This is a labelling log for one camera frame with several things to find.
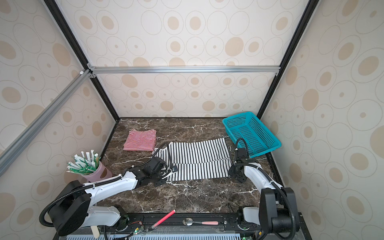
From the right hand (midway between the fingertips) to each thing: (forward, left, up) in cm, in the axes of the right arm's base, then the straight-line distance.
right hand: (234, 174), depth 89 cm
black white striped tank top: (+11, +22, -2) cm, 24 cm away
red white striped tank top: (+25, +62, +1) cm, 67 cm away
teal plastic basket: (+26, -22, -1) cm, 34 cm away
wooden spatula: (-28, +71, 0) cm, 77 cm away
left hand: (0, +39, +3) cm, 39 cm away
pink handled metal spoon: (-24, +27, -3) cm, 36 cm away
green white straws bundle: (-1, +79, +16) cm, 81 cm away
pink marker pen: (-26, +43, 0) cm, 51 cm away
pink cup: (-3, +74, +9) cm, 74 cm away
